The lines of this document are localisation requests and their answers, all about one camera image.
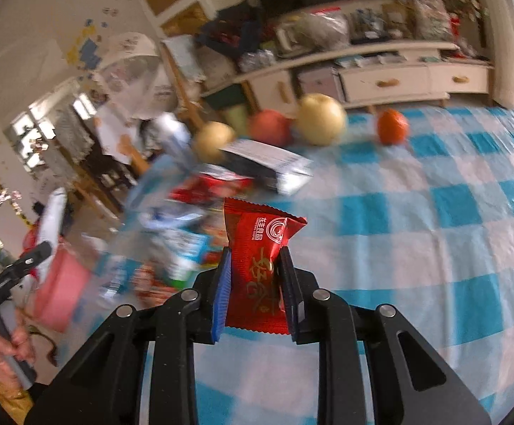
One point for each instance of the dark clothing pile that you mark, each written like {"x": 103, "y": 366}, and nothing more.
{"x": 228, "y": 31}

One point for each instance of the red white snack packet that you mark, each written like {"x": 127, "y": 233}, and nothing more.
{"x": 212, "y": 189}

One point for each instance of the red apple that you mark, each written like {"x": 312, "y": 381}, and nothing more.
{"x": 270, "y": 127}

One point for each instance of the clear bottle blue label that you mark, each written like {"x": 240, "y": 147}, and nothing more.
{"x": 175, "y": 135}

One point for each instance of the green waste bin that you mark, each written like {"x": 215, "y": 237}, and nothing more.
{"x": 238, "y": 119}

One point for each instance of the orange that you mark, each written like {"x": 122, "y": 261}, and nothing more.
{"x": 392, "y": 127}

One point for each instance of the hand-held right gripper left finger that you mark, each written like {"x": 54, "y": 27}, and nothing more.
{"x": 219, "y": 294}

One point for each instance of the blue wall stickers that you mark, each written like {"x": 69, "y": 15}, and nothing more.
{"x": 88, "y": 48}

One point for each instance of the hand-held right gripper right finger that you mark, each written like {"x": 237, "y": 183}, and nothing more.
{"x": 290, "y": 299}

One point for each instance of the pink plastic bucket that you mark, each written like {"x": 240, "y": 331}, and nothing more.
{"x": 60, "y": 287}

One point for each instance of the light wooden chair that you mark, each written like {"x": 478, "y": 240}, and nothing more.
{"x": 181, "y": 84}

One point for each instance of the clear plastic bag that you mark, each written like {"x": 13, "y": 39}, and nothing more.
{"x": 317, "y": 31}

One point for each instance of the black silver snack packet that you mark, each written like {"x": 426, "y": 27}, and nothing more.
{"x": 261, "y": 166}

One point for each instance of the large yellow pear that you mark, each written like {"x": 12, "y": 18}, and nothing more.
{"x": 321, "y": 118}

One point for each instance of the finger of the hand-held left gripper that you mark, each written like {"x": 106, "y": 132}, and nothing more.
{"x": 20, "y": 265}

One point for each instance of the blue white snack packet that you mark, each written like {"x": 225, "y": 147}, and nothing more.
{"x": 181, "y": 252}

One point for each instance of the small yellow pear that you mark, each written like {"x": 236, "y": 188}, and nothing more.
{"x": 215, "y": 142}

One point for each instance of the white television cabinet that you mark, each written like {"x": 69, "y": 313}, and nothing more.
{"x": 385, "y": 82}

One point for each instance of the chair with grey lace cover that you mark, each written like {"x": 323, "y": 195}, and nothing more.
{"x": 73, "y": 137}

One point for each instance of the blue checked tablecloth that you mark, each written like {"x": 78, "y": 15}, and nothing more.
{"x": 394, "y": 239}

